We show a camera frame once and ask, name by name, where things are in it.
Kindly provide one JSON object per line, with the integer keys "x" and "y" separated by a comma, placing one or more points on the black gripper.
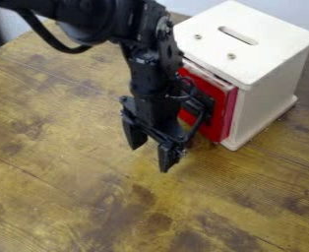
{"x": 151, "y": 109}

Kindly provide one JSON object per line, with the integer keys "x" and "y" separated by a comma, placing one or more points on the black drawer handle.
{"x": 198, "y": 104}

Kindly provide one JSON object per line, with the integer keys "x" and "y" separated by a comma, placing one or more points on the red drawer front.
{"x": 224, "y": 92}

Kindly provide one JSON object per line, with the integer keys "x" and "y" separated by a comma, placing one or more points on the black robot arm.
{"x": 74, "y": 25}

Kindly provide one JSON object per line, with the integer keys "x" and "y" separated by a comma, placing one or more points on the white wooden box cabinet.
{"x": 257, "y": 52}

